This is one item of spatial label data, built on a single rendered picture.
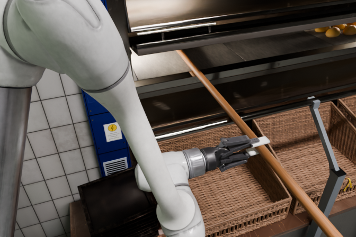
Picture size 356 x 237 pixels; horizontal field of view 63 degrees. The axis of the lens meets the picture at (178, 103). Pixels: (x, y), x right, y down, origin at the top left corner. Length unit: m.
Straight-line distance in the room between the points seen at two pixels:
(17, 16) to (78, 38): 0.09
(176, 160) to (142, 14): 0.63
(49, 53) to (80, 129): 1.00
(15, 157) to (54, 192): 1.10
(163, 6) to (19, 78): 0.81
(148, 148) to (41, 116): 0.83
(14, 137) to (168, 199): 0.34
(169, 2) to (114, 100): 0.79
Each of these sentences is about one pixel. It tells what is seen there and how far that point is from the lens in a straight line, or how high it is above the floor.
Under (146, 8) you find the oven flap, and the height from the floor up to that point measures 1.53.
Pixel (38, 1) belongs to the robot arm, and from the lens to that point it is 0.42.
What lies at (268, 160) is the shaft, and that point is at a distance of 0.97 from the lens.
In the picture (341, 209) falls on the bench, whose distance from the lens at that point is 1.77.
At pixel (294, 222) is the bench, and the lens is 1.63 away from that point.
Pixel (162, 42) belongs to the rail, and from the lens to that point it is 1.15.
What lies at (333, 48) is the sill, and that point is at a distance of 1.90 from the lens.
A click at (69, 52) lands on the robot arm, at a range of 0.44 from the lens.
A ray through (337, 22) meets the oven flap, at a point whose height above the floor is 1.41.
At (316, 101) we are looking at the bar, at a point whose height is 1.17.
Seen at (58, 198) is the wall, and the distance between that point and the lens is 1.74.
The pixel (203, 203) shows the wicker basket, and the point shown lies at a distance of 1.60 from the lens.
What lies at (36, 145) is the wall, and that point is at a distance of 1.49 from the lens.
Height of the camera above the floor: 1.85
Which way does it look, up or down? 33 degrees down
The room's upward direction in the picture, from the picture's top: 2 degrees counter-clockwise
